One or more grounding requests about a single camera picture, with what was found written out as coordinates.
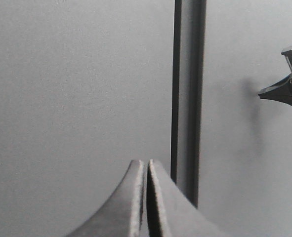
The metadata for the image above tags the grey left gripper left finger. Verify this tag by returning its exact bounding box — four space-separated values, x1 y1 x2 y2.
68 160 144 237

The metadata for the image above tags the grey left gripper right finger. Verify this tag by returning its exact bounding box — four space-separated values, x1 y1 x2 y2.
146 159 228 237

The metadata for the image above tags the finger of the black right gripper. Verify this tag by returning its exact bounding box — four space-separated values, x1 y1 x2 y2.
258 45 292 106

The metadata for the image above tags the grey fridge door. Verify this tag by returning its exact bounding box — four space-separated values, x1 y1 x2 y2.
171 0 292 237
0 0 174 237

